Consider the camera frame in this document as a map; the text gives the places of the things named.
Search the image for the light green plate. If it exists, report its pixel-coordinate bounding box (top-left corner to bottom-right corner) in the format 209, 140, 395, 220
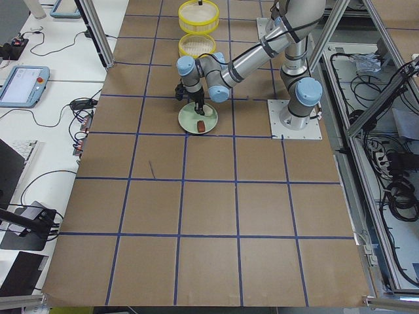
178, 102, 218, 135

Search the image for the white keyboard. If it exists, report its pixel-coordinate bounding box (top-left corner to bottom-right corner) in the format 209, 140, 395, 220
10, 139, 43, 169

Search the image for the blue teach pendant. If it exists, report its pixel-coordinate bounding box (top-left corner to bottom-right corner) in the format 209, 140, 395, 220
50, 0, 81, 19
1, 65, 50, 109

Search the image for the black power adapter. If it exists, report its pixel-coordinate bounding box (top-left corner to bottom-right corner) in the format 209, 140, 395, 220
69, 99, 98, 111

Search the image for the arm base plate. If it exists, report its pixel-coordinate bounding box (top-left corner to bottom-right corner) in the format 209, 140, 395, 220
267, 99, 322, 141

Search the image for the black laptop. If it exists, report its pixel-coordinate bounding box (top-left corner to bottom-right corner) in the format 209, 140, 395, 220
0, 140, 25, 210

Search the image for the aluminium frame post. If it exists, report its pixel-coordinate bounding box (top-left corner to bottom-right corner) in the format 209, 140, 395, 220
75, 0, 115, 69

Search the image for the black camera stand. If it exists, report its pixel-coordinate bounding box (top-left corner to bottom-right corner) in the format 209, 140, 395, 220
1, 201, 59, 239

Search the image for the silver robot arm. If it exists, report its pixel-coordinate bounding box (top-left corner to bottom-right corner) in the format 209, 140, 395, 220
175, 0, 326, 130

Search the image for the white bun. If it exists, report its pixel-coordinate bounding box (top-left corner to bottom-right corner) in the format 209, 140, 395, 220
203, 105, 213, 116

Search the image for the brown bun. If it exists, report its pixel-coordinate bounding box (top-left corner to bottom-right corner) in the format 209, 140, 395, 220
196, 120, 206, 133

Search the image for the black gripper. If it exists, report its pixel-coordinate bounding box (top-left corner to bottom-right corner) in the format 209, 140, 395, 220
175, 83, 205, 114

